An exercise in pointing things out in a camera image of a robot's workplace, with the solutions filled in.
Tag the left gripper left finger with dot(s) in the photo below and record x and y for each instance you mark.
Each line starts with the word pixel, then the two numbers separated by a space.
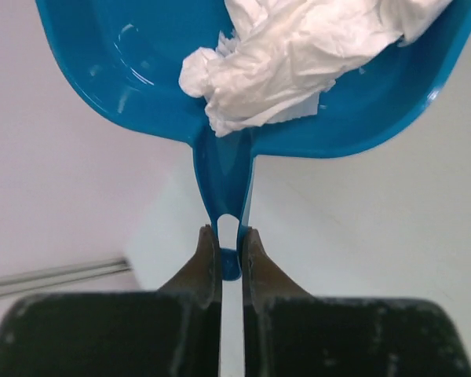
pixel 188 314

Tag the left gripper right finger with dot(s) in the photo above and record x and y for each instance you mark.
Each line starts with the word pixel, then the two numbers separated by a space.
pixel 263 280

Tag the white paper scrap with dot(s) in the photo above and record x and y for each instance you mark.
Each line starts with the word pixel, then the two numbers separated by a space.
pixel 284 54

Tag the blue plastic dustpan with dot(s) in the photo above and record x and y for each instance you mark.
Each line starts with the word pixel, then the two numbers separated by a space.
pixel 123 58

